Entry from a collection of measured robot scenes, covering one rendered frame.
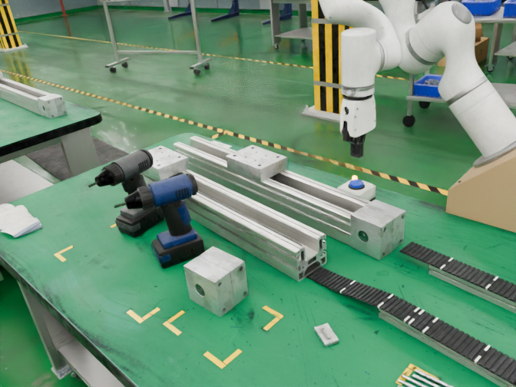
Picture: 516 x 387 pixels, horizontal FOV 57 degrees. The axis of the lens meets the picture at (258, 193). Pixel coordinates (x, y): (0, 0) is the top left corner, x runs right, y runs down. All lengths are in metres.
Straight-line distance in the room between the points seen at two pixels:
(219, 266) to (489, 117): 0.81
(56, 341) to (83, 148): 1.09
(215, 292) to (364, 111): 0.60
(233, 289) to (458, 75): 0.81
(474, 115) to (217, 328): 0.86
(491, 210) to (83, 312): 1.03
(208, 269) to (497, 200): 0.74
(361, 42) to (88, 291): 0.88
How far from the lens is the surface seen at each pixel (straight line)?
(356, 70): 1.21
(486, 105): 1.39
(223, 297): 1.02
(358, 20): 1.31
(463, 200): 1.36
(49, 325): 1.90
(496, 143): 1.40
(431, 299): 1.09
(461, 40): 1.37
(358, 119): 1.25
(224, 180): 1.53
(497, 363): 0.94
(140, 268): 1.24
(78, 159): 2.65
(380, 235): 1.14
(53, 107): 2.64
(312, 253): 1.12
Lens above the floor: 1.48
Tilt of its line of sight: 28 degrees down
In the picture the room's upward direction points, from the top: 6 degrees counter-clockwise
